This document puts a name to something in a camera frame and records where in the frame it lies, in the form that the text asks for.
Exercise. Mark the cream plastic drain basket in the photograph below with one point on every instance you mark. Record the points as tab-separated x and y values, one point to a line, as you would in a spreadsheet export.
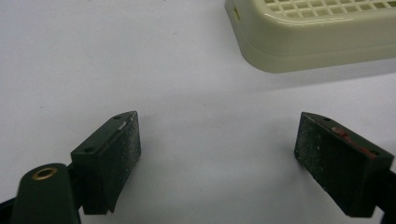
299	37

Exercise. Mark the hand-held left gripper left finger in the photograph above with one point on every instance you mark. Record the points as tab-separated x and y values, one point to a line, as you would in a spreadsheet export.
106	165

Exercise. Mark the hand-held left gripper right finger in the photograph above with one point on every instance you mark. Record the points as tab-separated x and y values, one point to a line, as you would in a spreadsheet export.
336	168

